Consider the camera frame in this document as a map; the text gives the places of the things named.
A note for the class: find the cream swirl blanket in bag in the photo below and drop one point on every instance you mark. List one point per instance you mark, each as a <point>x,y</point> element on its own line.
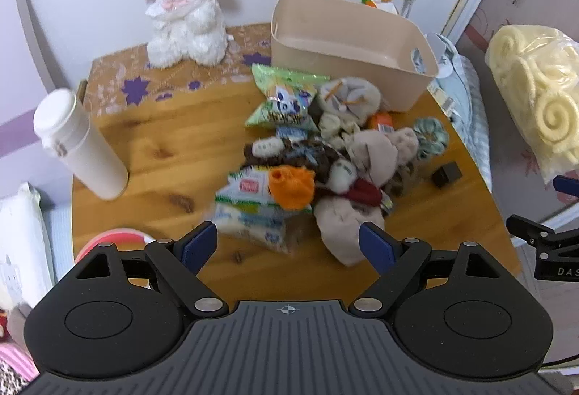
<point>538,96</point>

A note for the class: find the white pillow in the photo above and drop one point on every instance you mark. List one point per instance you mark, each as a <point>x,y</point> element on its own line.
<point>20,250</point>

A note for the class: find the teal hair scrunchie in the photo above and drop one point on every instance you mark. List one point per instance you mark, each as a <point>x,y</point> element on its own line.
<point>429,137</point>

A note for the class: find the green snack packet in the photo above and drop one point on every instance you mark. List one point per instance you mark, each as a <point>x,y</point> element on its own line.
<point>282,99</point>

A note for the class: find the wooden desk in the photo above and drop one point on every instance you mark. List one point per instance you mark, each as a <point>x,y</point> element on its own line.
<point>181,142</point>

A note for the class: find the white purple cabinet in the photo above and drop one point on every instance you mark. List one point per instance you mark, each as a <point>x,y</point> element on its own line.
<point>18,74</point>

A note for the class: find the cartoon print tissue packet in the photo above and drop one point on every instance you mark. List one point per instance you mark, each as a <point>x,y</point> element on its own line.
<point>249,227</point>

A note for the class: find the beige plastic storage bin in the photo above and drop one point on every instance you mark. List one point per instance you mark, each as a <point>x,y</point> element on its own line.
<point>343,47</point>

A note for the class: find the pink striped cloth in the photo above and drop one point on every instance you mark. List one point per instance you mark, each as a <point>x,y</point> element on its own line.
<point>13,370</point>

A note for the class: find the cream white sock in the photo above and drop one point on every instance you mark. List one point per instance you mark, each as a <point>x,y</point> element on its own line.
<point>337,128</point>

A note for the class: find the beige plush toy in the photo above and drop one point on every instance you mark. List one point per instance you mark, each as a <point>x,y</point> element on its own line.
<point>343,227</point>

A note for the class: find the brown floral table cloth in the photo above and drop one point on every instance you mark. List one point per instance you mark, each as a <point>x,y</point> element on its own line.
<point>135,76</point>

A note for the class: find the light blue plush toy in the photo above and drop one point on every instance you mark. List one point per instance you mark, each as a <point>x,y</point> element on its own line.
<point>466,105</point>

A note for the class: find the white thermos bottle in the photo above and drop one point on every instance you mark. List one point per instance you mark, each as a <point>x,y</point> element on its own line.
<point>77,142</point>

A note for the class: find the pink white round gadget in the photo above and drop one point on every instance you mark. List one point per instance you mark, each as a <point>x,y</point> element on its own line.
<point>122,236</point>

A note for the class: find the dark red sock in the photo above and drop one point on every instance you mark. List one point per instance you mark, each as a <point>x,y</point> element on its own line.
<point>368,194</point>

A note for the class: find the white packet with red label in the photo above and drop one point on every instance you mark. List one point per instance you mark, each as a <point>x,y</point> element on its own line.
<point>244,189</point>

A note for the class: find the orange snack packet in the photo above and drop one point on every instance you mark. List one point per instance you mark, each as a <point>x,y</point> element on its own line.
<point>381,121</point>

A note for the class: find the white lamb plush toy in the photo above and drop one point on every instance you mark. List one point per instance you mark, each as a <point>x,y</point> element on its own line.
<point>190,15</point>

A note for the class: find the small black box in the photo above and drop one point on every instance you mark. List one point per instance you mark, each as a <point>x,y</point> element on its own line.
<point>447,175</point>

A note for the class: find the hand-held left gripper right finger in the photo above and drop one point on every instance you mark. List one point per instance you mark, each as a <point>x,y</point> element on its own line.
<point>377,248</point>

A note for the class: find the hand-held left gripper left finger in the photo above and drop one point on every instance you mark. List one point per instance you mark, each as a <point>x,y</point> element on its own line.
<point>199,246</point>

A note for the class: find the white charger plug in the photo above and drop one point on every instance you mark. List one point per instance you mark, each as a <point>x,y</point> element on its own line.
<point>407,1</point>

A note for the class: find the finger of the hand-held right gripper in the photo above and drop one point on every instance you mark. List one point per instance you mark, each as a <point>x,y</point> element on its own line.
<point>567,185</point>
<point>536,234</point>

